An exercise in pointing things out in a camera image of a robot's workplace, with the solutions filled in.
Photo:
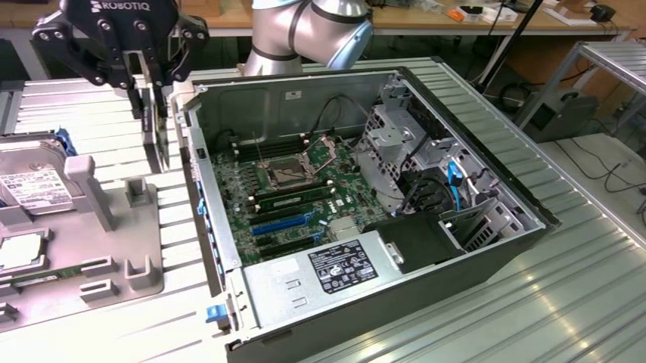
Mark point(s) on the black open PC case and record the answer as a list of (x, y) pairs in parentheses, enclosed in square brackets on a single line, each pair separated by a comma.
[(454, 287)]

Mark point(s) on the silver CPU chip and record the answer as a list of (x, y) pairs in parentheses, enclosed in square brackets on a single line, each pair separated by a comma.
[(17, 251)]

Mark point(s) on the white papers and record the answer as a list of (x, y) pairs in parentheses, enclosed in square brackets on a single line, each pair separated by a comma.
[(570, 17)]

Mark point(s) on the black box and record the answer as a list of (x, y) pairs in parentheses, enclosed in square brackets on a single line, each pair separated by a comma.
[(570, 117)]

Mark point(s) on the aluminium frame table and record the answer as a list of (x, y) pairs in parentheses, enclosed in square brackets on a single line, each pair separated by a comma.
[(621, 56)]

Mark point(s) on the black stand pole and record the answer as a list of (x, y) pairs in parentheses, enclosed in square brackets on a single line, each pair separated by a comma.
[(527, 17)]

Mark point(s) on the CPU socket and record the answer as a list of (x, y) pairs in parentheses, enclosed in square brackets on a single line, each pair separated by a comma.
[(287, 172)]

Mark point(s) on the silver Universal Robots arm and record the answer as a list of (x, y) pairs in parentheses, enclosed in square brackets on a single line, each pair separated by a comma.
[(282, 34)]

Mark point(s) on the grey parts rack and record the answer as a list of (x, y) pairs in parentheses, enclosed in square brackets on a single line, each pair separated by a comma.
[(100, 246)]

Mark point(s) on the silver socket cover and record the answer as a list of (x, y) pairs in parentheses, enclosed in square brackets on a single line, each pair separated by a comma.
[(318, 149)]

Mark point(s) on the green Dell motherboard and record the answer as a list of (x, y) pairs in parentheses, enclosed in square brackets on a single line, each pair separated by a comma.
[(242, 177)]

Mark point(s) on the silver chipset heatsink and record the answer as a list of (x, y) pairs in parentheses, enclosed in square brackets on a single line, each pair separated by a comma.
[(346, 227)]

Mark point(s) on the green graphics card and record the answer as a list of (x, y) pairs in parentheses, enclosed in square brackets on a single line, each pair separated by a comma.
[(151, 143)]

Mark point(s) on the short black expansion slot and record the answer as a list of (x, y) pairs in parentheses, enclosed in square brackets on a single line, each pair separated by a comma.
[(264, 240)]

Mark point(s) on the loose green RAM stick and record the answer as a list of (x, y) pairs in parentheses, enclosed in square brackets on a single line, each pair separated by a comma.
[(51, 275)]

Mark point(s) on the wooden desk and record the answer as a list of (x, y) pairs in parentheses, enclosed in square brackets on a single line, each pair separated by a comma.
[(414, 22)]

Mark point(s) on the silver hard disk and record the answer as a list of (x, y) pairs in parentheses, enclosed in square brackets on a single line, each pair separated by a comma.
[(29, 185)]

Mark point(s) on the black charger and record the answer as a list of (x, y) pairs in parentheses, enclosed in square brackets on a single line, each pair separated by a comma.
[(601, 13)]

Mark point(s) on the slanted metal disk bay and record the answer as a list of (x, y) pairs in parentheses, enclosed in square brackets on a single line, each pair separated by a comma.
[(485, 227)]

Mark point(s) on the orange box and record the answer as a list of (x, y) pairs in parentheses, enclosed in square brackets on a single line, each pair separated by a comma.
[(455, 13)]

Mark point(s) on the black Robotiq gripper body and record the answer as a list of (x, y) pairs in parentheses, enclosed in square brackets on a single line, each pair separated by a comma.
[(126, 22)]

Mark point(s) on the blue disk rail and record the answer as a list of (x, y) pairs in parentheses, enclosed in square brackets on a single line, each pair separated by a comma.
[(64, 141)]

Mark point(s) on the white box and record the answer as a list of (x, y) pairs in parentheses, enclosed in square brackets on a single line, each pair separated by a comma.
[(499, 15)]

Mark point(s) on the thin metal locking lever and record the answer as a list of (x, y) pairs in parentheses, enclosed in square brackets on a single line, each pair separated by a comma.
[(259, 147)]

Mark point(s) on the blue expansion slot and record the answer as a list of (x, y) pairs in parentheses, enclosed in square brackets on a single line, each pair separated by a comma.
[(280, 227)]

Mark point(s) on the installed green RAM stick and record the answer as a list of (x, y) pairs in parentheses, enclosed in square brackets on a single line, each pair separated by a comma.
[(292, 200)]

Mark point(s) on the grey power supply unit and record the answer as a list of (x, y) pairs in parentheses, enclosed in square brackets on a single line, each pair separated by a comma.
[(282, 287)]

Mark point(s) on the blue case latch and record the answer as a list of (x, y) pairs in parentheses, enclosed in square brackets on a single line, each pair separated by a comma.
[(214, 313)]

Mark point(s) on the metal disk bay cage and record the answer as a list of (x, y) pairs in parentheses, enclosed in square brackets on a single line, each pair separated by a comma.
[(388, 136)]

